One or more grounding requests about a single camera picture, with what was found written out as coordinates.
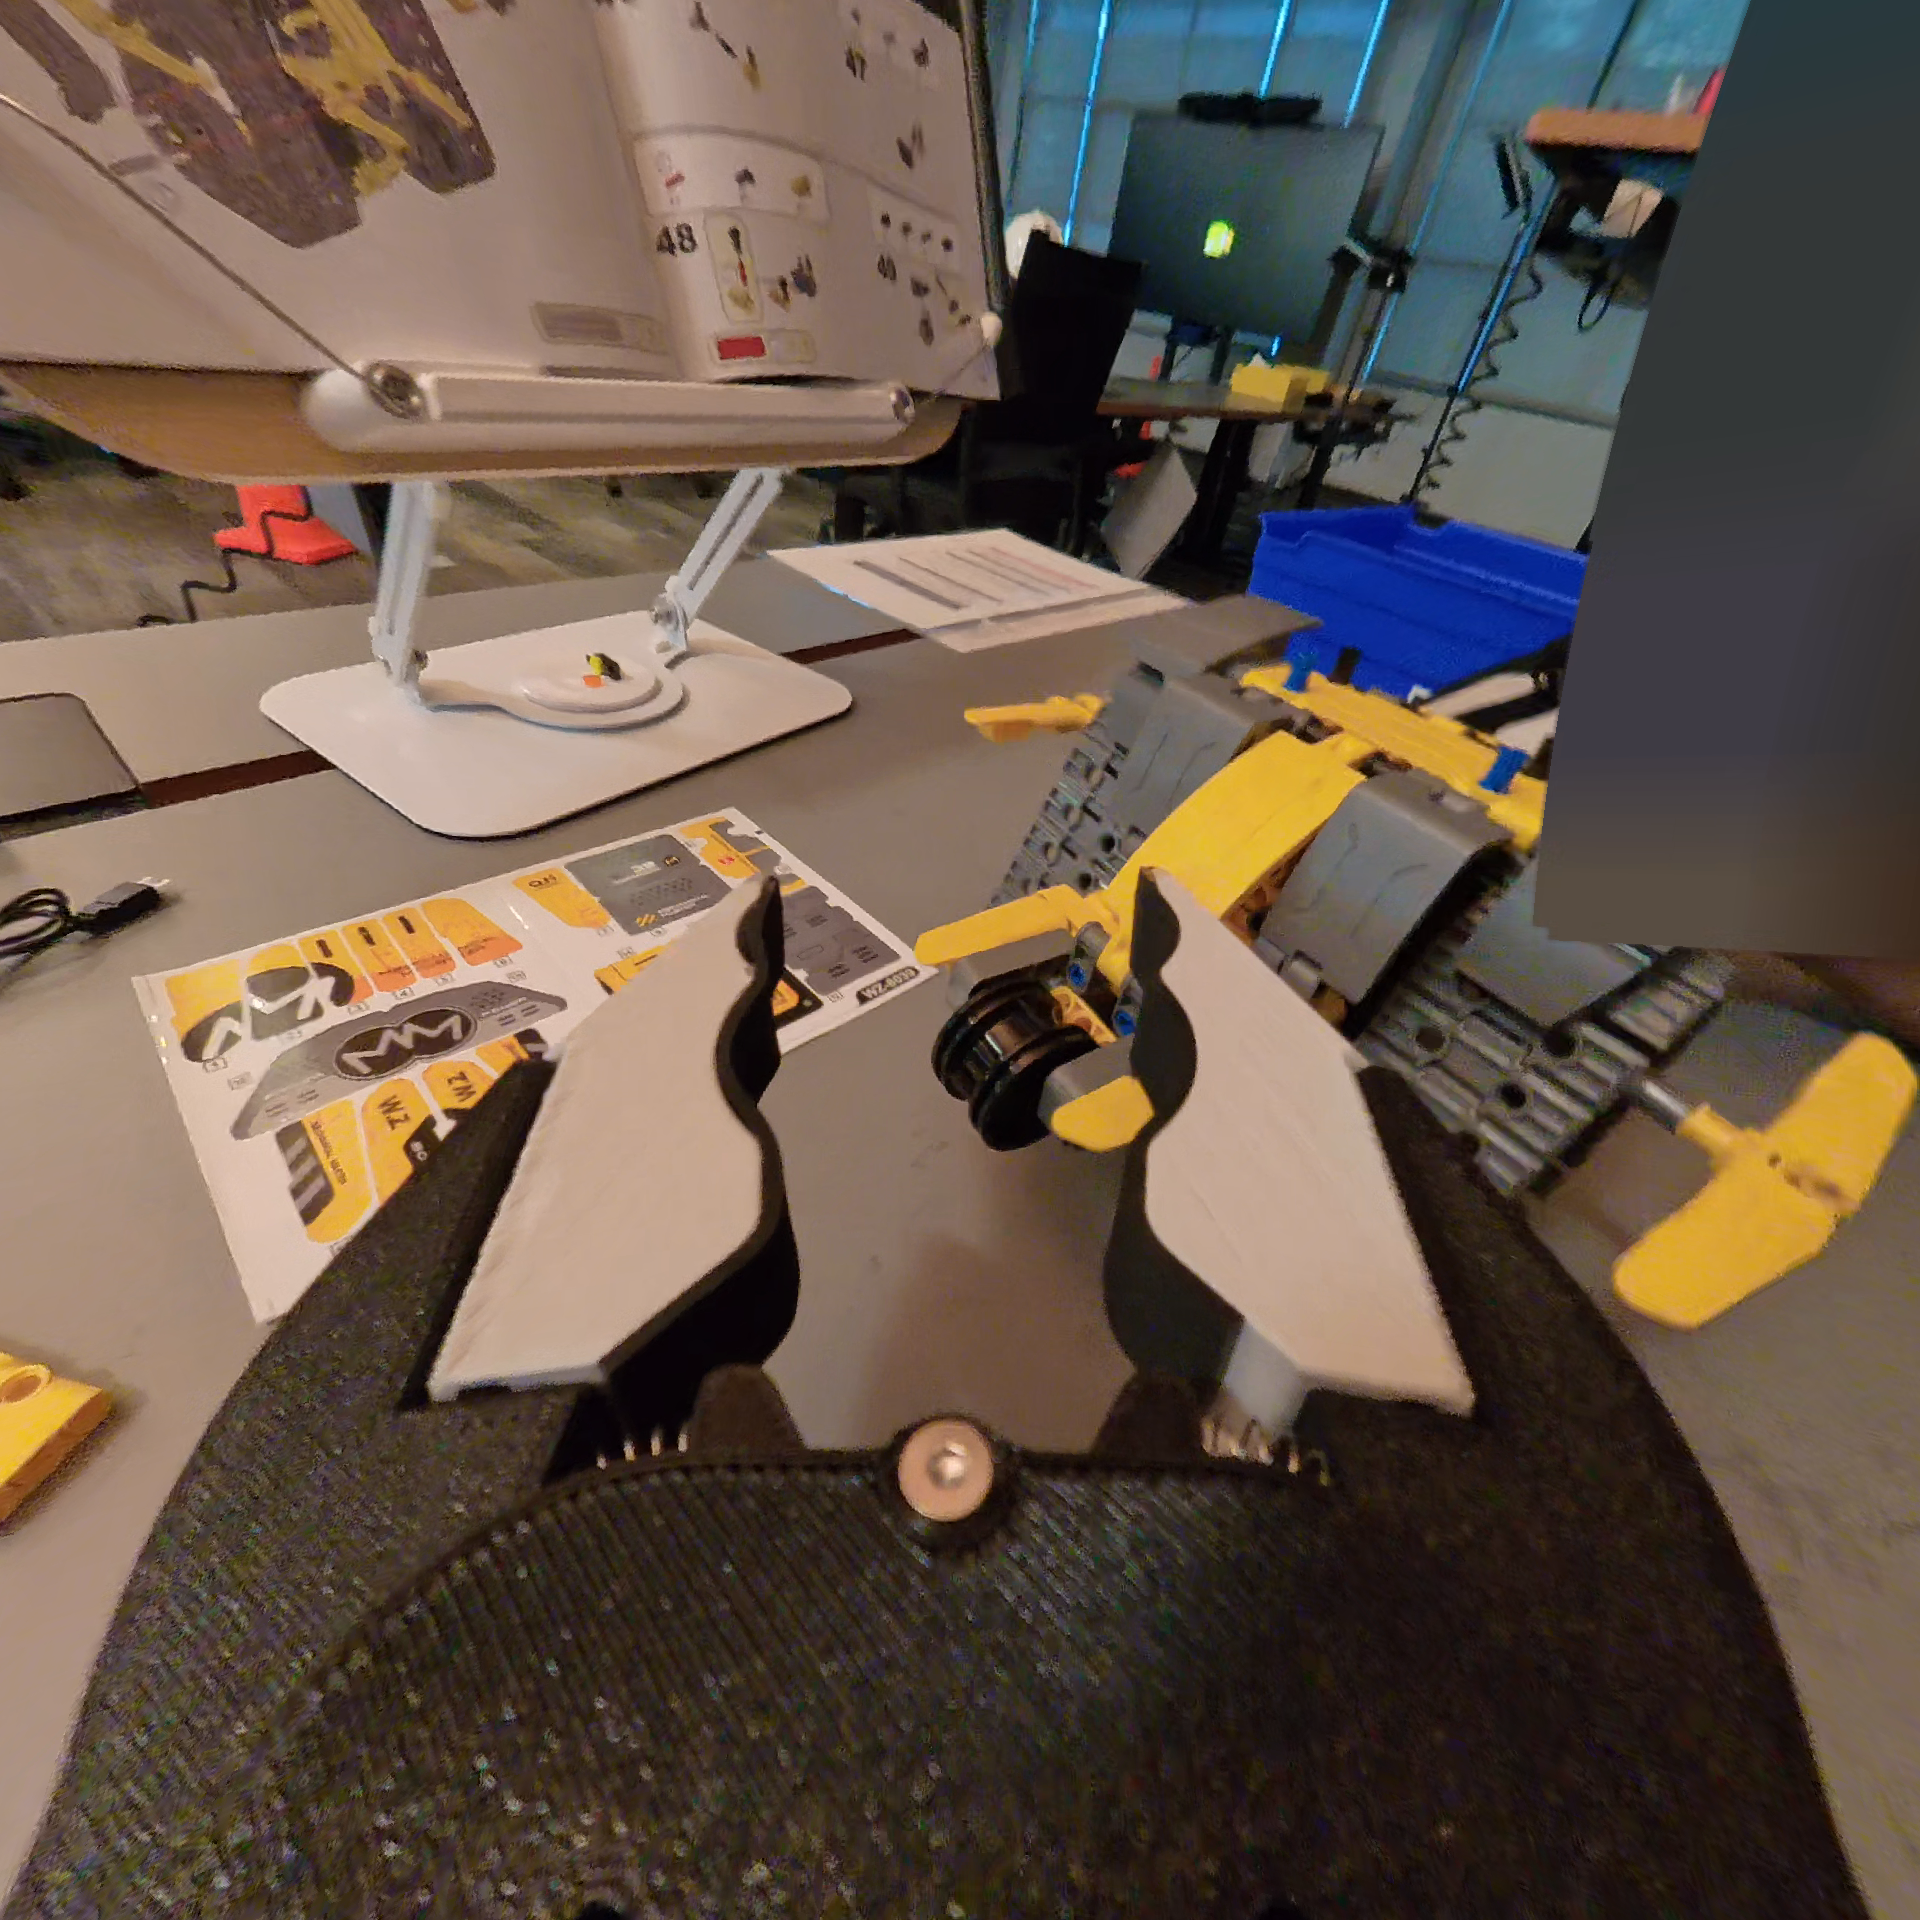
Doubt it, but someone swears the black tripod stand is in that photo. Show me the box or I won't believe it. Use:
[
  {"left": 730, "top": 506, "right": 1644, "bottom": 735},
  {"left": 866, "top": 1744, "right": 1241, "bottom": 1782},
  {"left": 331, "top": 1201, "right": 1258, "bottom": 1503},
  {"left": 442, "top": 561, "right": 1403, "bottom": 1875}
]
[{"left": 1411, "top": 135, "right": 1561, "bottom": 513}]

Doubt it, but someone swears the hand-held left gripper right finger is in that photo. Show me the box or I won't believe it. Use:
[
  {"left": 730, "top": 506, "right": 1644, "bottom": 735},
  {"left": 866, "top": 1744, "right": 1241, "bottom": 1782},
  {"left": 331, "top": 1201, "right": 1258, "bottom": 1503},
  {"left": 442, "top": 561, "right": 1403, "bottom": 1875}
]
[{"left": 1100, "top": 872, "right": 1476, "bottom": 1438}]

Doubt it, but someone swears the orange floor cone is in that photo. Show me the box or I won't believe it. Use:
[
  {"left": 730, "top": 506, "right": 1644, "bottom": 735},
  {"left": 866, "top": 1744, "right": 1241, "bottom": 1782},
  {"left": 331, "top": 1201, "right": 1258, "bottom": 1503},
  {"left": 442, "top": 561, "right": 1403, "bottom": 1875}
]
[{"left": 215, "top": 482, "right": 361, "bottom": 567}]

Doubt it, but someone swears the printed paper sheet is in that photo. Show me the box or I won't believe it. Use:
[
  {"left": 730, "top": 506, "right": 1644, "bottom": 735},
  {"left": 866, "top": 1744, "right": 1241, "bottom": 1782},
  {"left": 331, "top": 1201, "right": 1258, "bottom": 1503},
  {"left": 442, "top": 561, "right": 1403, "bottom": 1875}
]
[{"left": 769, "top": 529, "right": 1187, "bottom": 654}]

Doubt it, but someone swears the black monitor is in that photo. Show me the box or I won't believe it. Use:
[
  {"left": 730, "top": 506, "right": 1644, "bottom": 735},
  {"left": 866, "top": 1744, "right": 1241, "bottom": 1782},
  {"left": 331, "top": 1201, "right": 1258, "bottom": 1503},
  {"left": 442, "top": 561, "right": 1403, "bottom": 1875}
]
[{"left": 1107, "top": 112, "right": 1385, "bottom": 339}]

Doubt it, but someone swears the yellow toy panel piece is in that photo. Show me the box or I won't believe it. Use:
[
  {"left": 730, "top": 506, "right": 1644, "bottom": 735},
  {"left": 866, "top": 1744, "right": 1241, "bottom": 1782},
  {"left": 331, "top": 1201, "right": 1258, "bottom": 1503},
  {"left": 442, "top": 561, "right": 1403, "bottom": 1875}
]
[{"left": 0, "top": 1351, "right": 115, "bottom": 1524}]

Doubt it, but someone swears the hanging white paper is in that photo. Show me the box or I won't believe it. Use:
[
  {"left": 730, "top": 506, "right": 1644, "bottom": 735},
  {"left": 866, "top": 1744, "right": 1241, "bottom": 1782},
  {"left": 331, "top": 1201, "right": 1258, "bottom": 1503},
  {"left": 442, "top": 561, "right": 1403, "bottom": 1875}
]
[{"left": 1103, "top": 442, "right": 1202, "bottom": 579}]

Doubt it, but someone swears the white book stand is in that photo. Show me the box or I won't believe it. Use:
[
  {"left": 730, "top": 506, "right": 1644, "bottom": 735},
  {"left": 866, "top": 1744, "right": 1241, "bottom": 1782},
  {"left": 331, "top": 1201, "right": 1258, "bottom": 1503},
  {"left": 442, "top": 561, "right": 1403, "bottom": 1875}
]
[{"left": 0, "top": 360, "right": 970, "bottom": 840}]

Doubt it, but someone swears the yellow grey sticker sheet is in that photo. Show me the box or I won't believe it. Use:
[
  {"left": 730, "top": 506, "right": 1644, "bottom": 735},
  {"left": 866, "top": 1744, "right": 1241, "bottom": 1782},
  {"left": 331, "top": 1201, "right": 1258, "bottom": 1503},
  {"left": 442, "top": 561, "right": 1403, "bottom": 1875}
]
[{"left": 134, "top": 810, "right": 940, "bottom": 1321}]

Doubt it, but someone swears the black tablet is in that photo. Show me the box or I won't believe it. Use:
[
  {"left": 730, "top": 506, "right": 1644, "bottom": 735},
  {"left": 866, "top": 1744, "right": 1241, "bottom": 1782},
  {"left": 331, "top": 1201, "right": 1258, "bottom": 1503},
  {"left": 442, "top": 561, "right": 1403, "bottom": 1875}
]
[{"left": 0, "top": 692, "right": 144, "bottom": 819}]

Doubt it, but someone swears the background wooden desk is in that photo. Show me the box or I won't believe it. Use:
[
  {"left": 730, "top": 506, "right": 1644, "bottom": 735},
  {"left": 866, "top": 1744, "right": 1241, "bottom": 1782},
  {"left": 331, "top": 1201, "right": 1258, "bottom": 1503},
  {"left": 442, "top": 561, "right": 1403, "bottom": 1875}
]
[{"left": 1100, "top": 376, "right": 1414, "bottom": 513}]

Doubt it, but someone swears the yellow grey toy tracked vehicle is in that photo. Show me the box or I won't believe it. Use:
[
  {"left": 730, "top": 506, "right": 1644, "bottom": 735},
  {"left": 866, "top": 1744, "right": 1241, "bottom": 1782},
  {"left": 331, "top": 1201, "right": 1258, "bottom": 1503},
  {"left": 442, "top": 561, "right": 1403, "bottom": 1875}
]
[{"left": 914, "top": 595, "right": 1920, "bottom": 1334}]

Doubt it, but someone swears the open instruction manual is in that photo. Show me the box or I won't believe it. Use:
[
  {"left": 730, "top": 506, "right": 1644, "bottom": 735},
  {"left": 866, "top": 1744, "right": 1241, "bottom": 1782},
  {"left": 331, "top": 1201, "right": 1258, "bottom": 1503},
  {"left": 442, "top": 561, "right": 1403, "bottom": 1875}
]
[{"left": 0, "top": 0, "right": 1004, "bottom": 406}]

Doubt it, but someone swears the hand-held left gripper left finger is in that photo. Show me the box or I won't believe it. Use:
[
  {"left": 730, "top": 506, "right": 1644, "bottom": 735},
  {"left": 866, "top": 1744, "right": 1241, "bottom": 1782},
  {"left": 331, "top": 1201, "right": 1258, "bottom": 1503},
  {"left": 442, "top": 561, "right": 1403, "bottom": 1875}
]
[{"left": 423, "top": 878, "right": 801, "bottom": 1403}]

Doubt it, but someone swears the blue plastic bin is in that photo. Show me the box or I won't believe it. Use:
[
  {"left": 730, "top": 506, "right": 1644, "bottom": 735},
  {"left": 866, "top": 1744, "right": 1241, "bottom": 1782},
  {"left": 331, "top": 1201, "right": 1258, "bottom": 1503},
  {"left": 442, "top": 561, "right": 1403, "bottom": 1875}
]
[{"left": 1248, "top": 507, "right": 1590, "bottom": 706}]

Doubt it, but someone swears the black office chair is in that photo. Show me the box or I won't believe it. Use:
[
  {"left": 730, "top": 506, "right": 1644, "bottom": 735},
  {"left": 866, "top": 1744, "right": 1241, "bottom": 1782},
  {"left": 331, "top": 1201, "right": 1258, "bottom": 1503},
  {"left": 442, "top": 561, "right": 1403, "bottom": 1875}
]
[{"left": 961, "top": 231, "right": 1146, "bottom": 543}]

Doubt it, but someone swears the black usb cable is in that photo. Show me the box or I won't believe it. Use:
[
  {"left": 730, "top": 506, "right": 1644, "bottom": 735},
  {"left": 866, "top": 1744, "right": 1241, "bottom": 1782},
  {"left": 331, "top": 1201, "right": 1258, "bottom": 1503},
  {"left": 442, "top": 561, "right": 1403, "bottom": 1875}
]
[{"left": 0, "top": 881, "right": 166, "bottom": 976}]

